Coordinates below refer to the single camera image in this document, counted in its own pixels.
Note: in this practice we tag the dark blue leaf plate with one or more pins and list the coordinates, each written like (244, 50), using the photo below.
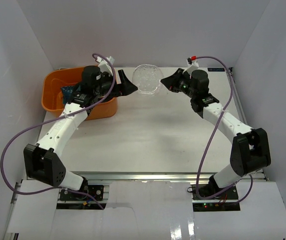
(67, 91)

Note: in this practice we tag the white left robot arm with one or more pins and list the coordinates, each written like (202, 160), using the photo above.
(42, 160)

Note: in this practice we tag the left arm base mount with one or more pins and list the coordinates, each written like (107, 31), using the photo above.
(95, 191)

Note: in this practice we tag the orange plastic bin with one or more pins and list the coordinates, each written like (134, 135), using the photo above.
(52, 97)

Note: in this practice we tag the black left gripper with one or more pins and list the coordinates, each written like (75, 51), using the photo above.
(119, 85)

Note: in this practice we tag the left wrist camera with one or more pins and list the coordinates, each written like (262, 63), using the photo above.
(104, 66)

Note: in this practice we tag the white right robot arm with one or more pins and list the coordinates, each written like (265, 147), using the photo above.
(249, 147)

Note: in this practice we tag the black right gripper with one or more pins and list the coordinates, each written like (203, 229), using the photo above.
(173, 80)

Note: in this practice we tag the clear glass plate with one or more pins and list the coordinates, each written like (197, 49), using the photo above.
(146, 77)

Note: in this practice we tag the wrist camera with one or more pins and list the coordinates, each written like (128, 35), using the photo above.
(192, 64)
(104, 66)

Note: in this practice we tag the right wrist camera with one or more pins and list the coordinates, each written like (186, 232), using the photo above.
(192, 64)

